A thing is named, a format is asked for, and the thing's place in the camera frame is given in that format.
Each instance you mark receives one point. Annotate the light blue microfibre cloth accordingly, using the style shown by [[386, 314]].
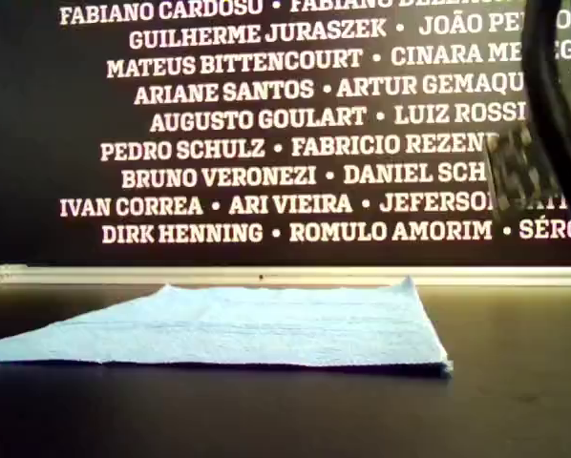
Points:
[[242, 329]]

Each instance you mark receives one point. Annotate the aluminium table edge frame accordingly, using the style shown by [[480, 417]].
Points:
[[123, 276]]

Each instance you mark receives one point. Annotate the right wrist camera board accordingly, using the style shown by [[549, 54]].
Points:
[[514, 167]]

